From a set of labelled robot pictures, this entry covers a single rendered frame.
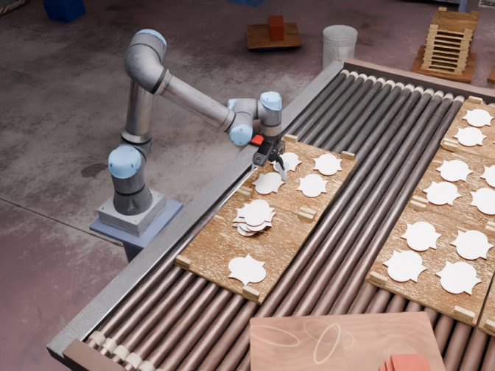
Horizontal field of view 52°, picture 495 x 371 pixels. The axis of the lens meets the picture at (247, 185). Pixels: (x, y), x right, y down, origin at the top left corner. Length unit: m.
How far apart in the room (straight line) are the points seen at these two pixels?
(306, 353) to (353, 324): 0.16
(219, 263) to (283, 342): 0.44
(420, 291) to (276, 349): 0.54
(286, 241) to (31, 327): 1.65
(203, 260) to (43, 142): 2.70
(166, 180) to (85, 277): 0.92
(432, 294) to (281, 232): 0.54
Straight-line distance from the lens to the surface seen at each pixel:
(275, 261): 1.77
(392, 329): 1.52
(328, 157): 2.17
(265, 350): 1.45
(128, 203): 1.97
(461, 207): 2.06
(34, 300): 3.13
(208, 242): 1.84
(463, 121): 2.53
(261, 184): 2.04
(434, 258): 1.85
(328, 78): 2.80
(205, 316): 1.67
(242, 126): 1.72
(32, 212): 3.66
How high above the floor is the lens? 2.28
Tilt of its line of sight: 41 degrees down
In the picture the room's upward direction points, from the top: 3 degrees counter-clockwise
